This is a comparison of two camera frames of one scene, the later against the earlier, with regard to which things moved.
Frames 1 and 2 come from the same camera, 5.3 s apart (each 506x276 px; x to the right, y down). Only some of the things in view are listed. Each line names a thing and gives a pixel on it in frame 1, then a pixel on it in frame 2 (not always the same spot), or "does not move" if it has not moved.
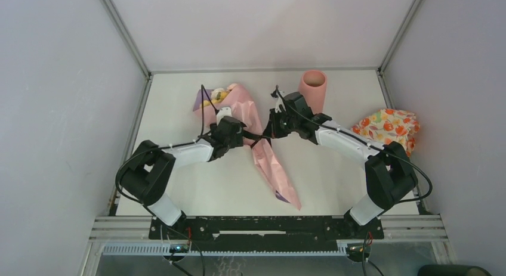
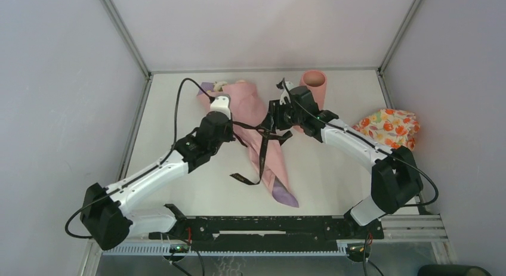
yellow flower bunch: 218,95 → 218,86
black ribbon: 251,135 → 267,135
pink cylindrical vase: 313,85 does not move
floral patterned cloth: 386,126 does not move
